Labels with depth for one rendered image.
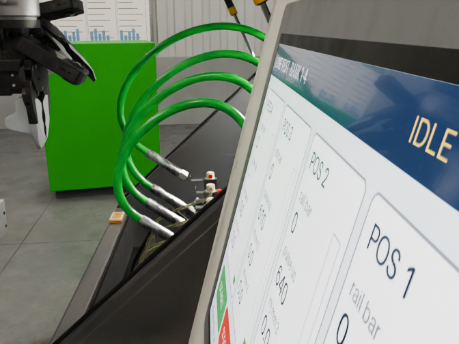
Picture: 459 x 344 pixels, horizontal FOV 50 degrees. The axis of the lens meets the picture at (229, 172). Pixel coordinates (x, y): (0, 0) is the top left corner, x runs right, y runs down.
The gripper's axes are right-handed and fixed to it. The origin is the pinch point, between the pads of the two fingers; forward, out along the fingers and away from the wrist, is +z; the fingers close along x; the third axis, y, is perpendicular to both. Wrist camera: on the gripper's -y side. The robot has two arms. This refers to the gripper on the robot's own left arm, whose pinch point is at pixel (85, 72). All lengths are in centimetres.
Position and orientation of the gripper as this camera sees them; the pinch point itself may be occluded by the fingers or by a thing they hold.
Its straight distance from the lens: 103.8
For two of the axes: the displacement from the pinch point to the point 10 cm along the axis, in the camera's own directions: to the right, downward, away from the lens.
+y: -7.3, 6.6, 1.5
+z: 6.6, 7.5, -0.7
